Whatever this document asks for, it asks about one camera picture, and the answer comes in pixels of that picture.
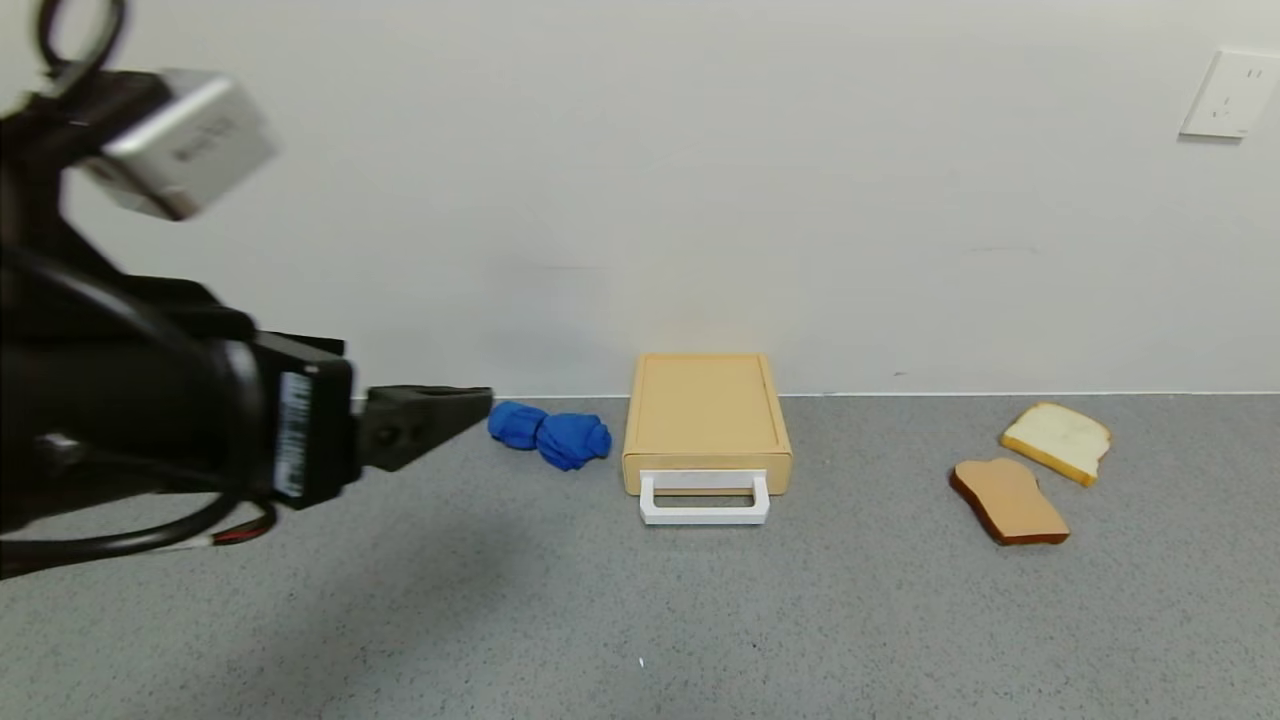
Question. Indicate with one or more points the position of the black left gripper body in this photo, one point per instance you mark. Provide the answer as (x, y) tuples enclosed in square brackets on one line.
[(308, 432)]

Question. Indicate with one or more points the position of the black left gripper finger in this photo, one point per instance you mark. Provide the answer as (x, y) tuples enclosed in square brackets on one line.
[(420, 420)]

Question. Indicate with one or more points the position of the crumpled blue cloth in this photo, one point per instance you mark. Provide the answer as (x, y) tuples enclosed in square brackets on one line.
[(570, 440)]

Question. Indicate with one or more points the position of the brown toast slice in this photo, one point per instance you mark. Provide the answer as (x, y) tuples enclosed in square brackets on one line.
[(1012, 502)]

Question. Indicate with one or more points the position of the white bread slice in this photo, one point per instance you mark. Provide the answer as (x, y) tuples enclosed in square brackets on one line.
[(1058, 436)]

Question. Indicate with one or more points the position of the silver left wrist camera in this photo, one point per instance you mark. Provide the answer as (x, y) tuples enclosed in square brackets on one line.
[(185, 140)]

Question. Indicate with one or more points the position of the white wall socket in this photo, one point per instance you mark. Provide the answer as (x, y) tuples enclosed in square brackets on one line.
[(1232, 92)]

